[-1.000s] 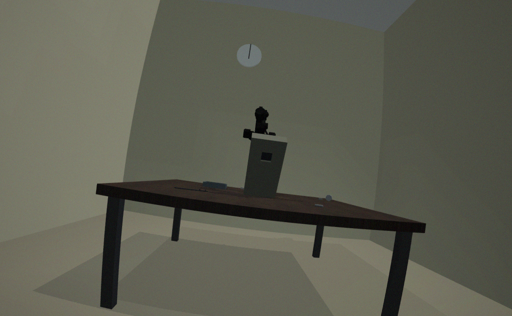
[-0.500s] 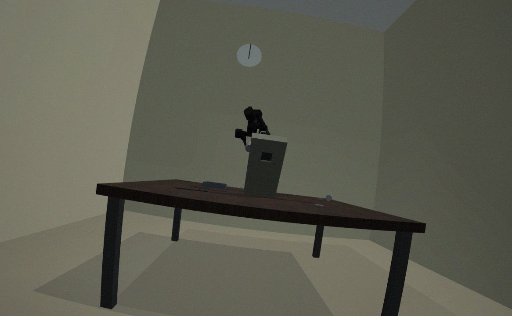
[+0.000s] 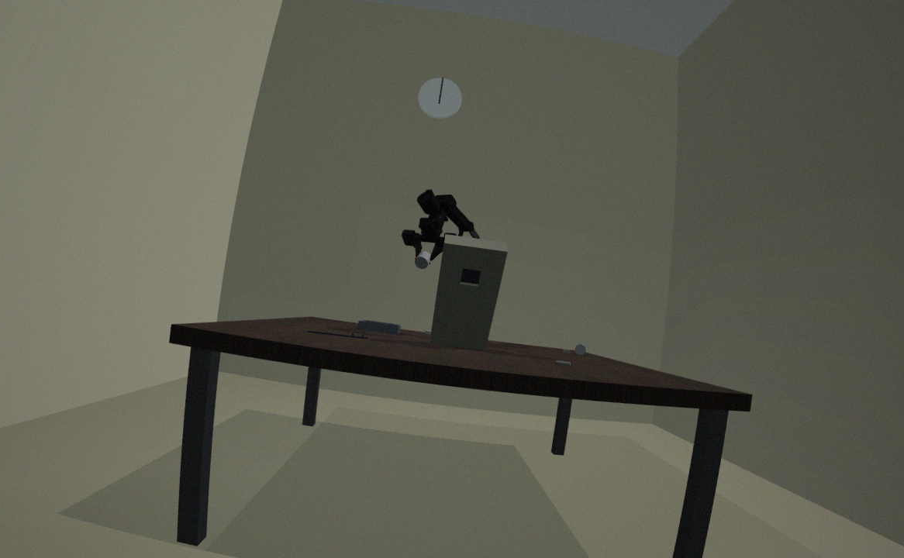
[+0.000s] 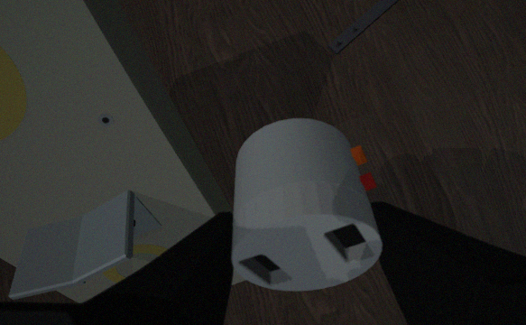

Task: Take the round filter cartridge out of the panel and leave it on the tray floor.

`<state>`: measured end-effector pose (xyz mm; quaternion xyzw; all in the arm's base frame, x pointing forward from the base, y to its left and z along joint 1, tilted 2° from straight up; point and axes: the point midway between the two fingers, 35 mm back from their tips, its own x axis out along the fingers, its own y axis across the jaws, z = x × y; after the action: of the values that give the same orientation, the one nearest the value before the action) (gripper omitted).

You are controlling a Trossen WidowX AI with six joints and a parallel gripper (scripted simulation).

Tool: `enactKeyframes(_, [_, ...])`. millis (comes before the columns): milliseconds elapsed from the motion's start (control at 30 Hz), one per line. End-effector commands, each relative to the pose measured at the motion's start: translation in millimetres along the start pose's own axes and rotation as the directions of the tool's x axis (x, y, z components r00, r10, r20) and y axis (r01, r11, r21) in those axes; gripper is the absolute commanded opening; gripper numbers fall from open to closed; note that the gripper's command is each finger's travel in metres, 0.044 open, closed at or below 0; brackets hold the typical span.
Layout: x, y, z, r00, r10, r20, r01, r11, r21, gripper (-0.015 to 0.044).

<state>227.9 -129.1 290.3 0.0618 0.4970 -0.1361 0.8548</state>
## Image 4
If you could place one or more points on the grey flat bar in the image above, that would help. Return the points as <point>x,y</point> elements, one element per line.
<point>360,25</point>

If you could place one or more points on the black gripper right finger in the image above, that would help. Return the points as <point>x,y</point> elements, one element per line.
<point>440,276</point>

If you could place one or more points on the grey cylinder with two slots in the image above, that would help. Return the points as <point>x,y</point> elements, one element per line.
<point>302,220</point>

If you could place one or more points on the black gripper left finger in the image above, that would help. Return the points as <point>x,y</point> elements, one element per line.
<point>189,284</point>

